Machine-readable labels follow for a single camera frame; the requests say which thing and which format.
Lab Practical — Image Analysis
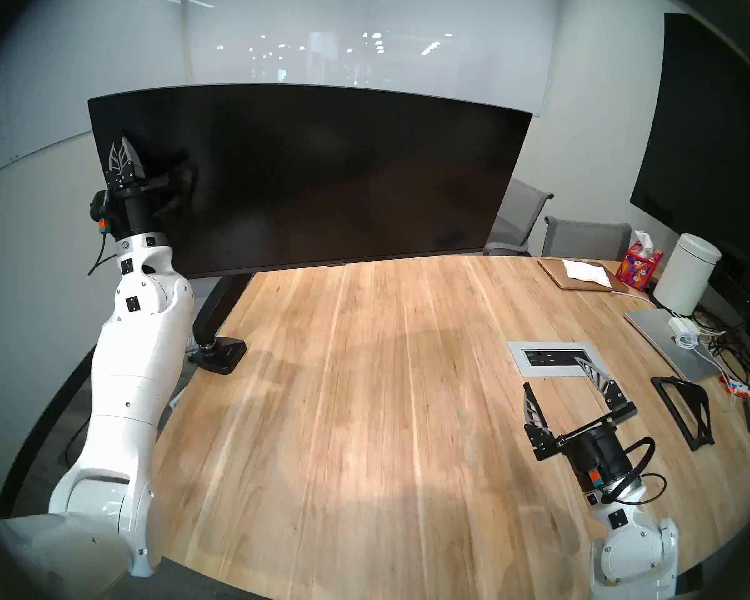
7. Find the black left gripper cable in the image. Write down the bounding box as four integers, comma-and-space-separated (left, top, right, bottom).
87, 230, 110, 276

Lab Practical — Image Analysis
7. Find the glass whiteboard without writing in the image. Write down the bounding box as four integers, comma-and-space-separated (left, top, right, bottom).
184, 0, 560, 117

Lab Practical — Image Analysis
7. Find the grey mesh office chair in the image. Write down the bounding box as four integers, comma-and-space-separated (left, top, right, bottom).
484, 179, 554, 256
541, 216, 633, 261

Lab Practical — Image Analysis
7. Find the white power adapter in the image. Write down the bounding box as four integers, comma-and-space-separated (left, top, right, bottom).
667, 316, 701, 349

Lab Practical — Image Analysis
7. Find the black cable bundle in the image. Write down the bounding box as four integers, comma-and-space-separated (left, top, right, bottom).
694, 308, 750, 387

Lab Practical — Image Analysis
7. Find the black wall television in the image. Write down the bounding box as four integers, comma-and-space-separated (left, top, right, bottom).
629, 12, 750, 287

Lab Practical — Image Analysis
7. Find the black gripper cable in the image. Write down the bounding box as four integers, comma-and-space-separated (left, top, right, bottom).
87, 230, 110, 276
600, 436, 668, 506

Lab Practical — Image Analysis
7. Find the black folding laptop stand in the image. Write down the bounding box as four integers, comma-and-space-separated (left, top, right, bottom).
651, 376, 716, 451

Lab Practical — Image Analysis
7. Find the colourful floral tissue box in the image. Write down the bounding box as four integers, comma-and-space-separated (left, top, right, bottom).
615, 231, 664, 291

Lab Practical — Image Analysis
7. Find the brown leather desk pad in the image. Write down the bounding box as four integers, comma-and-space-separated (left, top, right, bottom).
537, 258, 629, 293

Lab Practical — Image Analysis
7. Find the white cylindrical canister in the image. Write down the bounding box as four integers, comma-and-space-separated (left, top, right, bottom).
653, 233, 723, 317

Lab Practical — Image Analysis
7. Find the black floor cable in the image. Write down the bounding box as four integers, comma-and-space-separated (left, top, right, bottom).
66, 414, 91, 468

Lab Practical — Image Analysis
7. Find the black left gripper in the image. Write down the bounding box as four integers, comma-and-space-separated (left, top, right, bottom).
91, 135, 171, 240

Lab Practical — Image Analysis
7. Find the black monitor arm base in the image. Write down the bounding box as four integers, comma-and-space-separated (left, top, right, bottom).
187, 336, 248, 376

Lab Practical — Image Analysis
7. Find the black curved wide monitor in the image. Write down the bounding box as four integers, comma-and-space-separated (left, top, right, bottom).
87, 84, 533, 279

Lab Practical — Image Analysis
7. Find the silver closed laptop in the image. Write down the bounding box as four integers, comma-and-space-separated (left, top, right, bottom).
624, 309, 726, 383

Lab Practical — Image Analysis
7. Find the white charger cable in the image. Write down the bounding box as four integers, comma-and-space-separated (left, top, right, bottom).
675, 333, 741, 412

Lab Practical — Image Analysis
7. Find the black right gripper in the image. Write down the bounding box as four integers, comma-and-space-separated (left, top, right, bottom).
523, 356, 638, 492

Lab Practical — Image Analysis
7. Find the glass whiteboard with writing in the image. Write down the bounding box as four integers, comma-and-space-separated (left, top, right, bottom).
0, 0, 191, 187

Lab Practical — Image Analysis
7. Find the silver table outlet box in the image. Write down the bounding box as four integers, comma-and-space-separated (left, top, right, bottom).
507, 341, 608, 378

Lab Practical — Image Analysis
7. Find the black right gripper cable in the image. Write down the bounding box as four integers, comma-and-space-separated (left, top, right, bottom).
600, 436, 668, 506

